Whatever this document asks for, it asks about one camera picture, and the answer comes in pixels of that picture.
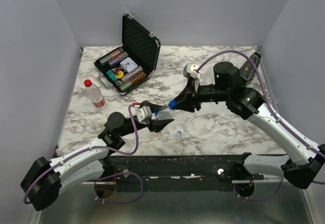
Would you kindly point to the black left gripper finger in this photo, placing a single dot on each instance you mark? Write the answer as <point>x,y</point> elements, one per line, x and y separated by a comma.
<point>150,107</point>
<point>158,125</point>

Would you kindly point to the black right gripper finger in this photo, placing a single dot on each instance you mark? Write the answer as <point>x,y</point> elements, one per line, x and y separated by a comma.
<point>186,93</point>
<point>185,103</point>

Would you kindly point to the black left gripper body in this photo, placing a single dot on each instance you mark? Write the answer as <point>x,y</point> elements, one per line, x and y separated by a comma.
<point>139,125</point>

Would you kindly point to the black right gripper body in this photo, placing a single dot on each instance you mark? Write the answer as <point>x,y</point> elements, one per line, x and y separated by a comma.
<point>192,98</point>

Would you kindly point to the blue label pepsi bottle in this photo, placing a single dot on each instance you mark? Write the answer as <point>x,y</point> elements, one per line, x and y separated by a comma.
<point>164,113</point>

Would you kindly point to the blue bottle cap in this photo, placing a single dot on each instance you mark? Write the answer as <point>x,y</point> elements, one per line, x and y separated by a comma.
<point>172,104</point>

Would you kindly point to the red label plastic bottle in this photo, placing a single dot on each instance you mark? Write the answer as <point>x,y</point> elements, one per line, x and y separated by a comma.
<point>95,95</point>

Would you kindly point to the red bottle cap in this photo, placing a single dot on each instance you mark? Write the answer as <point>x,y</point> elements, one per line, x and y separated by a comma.
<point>88,83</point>

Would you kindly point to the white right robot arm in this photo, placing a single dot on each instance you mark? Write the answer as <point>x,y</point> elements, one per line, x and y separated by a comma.
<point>303,159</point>

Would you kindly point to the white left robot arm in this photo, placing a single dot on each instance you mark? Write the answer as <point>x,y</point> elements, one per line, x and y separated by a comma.
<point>47,179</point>

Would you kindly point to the black poker chip case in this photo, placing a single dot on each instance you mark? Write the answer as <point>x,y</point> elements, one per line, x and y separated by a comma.
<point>131,64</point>

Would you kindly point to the black metronome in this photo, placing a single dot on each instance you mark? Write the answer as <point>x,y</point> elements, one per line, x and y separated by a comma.
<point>247,71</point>

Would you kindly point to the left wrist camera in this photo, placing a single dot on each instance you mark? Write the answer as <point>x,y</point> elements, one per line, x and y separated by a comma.
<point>142,115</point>

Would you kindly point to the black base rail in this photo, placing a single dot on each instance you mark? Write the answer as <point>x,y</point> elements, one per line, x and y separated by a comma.
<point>132,174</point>

